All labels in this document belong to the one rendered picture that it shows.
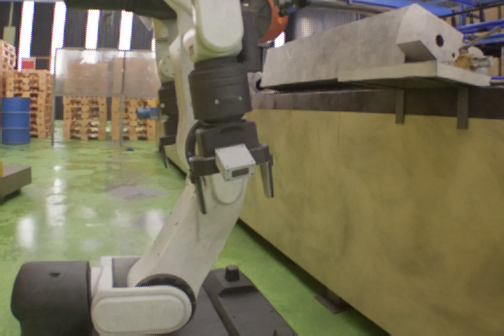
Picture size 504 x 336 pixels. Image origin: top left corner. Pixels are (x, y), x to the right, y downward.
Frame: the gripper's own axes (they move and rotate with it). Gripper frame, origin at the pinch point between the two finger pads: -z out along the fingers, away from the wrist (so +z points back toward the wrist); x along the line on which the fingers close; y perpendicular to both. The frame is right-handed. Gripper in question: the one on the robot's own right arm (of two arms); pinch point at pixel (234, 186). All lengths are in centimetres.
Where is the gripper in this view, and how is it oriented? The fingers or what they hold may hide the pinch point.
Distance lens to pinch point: 57.1
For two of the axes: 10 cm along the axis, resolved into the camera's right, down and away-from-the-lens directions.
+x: 9.3, -1.9, 3.2
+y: -3.5, -1.0, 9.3
